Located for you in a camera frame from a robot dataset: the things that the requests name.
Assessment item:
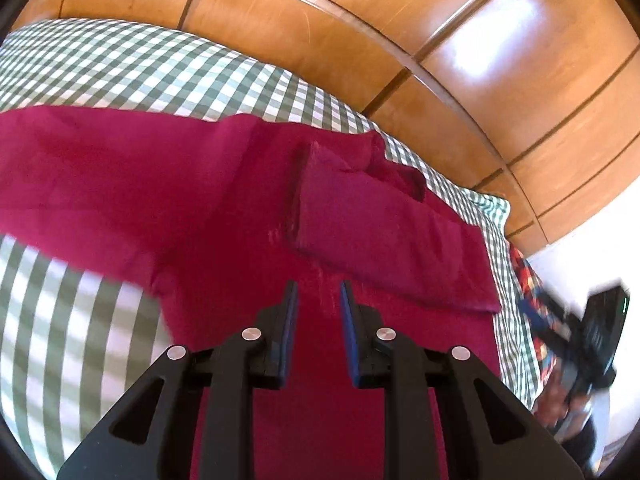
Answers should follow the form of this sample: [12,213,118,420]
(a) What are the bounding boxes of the dark red knit garment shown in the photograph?
[1,106,500,479]

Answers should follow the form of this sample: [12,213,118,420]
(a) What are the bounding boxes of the multicolour checked fleece blanket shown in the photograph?
[509,244,565,400]

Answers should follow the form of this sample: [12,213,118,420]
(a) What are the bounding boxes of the green white checked bedsheet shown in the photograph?
[1,18,542,479]

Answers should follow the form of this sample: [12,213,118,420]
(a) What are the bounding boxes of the wooden wardrobe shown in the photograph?
[8,0,639,254]

